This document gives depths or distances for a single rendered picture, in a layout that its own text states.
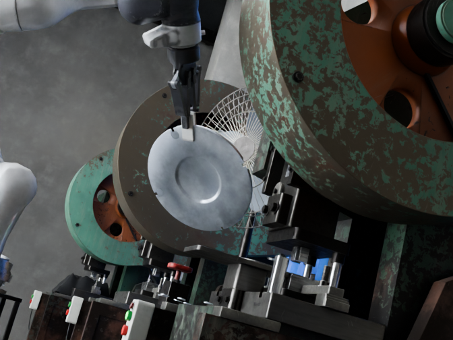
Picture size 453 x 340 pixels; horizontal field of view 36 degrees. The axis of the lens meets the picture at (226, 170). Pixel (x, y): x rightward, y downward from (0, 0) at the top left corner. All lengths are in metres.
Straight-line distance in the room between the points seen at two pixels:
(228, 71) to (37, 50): 2.55
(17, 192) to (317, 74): 0.69
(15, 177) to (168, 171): 0.40
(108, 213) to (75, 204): 0.25
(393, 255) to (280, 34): 0.68
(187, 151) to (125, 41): 7.27
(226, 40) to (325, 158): 6.09
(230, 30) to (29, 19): 6.02
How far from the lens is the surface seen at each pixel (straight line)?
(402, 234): 1.79
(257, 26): 1.47
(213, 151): 1.68
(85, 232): 4.77
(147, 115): 3.16
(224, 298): 1.78
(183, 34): 1.57
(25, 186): 1.59
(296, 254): 1.83
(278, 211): 1.78
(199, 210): 1.77
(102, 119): 8.61
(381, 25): 1.62
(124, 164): 3.10
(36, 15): 1.57
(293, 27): 1.42
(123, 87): 8.76
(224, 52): 7.41
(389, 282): 1.78
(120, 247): 4.81
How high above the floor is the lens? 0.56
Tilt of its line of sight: 14 degrees up
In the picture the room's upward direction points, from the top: 15 degrees clockwise
